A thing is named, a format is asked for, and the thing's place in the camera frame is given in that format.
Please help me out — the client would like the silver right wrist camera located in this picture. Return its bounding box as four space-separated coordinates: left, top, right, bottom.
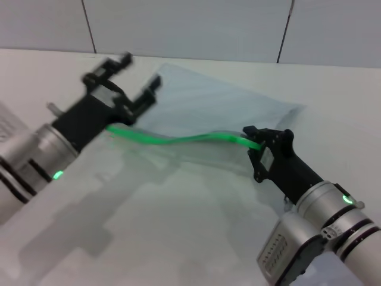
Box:
256 212 327 286

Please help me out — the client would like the clear document bag green zipper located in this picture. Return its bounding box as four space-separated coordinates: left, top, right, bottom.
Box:
105 61 309 179

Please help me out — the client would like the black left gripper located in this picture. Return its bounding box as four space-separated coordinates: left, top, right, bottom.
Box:
52 52 164 153

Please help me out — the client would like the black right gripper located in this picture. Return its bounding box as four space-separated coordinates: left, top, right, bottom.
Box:
243 125 324 207

